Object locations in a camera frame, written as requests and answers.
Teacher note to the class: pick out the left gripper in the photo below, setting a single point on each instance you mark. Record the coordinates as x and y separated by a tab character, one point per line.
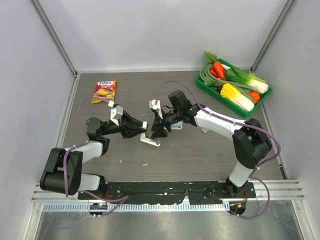
130	126

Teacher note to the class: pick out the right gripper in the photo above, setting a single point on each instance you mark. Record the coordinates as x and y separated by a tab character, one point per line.
159	132

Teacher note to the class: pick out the blue white stapler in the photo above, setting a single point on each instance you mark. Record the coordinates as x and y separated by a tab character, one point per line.
177	126

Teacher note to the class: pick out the staple box tray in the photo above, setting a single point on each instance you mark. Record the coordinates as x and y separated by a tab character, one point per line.
204	130

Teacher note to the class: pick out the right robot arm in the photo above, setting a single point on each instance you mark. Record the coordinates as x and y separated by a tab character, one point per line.
250	141

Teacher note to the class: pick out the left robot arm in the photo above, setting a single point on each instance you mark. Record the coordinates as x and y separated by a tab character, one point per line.
63	172

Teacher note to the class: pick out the candy bag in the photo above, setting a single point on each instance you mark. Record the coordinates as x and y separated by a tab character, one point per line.
104	90

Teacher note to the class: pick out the green long beans bundle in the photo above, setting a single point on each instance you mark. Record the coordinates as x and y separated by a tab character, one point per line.
212	81

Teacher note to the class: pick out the purple onion toy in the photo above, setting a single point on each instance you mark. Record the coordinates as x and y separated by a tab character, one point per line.
219	88

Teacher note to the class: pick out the napa cabbage toy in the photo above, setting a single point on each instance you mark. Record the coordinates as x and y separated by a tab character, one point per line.
236	97

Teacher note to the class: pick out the red pepper toy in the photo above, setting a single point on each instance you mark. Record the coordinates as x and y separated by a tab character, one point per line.
214	73

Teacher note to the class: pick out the orange carrot toy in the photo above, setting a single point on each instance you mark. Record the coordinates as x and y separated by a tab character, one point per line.
219	70

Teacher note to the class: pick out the small orange tomato toy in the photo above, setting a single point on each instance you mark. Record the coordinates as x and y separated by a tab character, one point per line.
255	96

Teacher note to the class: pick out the bok choy toy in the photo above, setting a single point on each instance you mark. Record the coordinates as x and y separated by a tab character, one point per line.
238	75

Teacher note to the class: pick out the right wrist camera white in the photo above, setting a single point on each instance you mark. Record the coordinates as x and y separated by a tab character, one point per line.
154	105

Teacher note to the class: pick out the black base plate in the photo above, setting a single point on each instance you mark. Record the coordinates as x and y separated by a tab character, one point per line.
170	192

